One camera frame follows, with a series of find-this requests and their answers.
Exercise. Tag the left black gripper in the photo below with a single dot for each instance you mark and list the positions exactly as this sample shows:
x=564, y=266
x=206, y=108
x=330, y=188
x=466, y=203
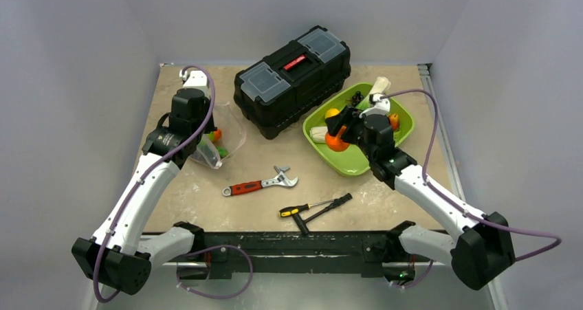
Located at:
x=206, y=104

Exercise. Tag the aluminium frame rail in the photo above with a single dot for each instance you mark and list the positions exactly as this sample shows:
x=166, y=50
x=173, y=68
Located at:
x=463, y=249

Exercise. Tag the toy yellow lemon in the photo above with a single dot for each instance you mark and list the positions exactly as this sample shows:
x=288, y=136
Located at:
x=331, y=113

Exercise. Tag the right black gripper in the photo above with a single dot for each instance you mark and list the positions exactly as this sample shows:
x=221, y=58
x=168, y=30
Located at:
x=344, y=126

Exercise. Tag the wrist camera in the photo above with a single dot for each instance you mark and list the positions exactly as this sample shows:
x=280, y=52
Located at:
x=193, y=78
x=374, y=104

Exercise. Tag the toy purple eggplant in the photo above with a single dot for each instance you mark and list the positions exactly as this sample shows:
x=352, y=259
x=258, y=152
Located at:
x=207, y=156

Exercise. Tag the black T-handle tool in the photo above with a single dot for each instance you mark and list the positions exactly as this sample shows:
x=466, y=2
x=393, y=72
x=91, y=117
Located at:
x=302, y=223

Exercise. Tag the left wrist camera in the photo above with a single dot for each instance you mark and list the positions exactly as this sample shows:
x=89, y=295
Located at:
x=193, y=78

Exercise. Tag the toy mango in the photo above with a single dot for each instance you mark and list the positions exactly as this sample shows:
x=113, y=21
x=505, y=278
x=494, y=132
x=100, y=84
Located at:
x=215, y=135

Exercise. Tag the toy bok choy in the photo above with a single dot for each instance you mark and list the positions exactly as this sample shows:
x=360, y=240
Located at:
x=381, y=85

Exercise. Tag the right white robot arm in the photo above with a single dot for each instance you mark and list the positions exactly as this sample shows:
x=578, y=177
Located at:
x=403, y=174

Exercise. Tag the green plastic tray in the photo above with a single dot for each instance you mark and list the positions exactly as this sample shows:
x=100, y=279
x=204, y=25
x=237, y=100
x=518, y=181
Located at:
x=352, y=162

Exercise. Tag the yellow black screwdriver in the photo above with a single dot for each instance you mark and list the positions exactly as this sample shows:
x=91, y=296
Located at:
x=290, y=210

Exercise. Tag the toy leek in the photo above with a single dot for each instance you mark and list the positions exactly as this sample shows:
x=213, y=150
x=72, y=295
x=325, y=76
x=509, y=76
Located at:
x=317, y=134

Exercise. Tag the clear zip top bag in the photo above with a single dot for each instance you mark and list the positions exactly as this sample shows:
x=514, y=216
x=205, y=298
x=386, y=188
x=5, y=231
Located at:
x=233, y=131

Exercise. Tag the black plastic toolbox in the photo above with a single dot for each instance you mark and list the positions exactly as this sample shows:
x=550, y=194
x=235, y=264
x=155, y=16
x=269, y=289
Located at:
x=276, y=91

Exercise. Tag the toy green apple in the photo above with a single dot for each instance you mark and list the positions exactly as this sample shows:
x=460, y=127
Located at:
x=223, y=153

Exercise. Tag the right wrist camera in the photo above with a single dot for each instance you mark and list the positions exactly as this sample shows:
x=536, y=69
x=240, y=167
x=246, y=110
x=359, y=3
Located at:
x=374, y=104

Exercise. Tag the red handled adjustable wrench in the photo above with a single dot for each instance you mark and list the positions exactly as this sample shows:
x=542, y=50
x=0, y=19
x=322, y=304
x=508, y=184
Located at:
x=281, y=179

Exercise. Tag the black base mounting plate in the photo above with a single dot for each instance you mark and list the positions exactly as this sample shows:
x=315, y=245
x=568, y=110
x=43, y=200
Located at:
x=369, y=254

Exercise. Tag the toy black grapes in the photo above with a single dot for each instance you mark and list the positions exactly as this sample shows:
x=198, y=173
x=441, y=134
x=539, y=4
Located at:
x=355, y=99

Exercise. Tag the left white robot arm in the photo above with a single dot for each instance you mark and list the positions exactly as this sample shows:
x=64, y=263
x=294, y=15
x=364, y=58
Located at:
x=114, y=258

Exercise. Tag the toy orange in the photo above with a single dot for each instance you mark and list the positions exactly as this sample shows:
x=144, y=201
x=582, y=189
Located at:
x=335, y=142

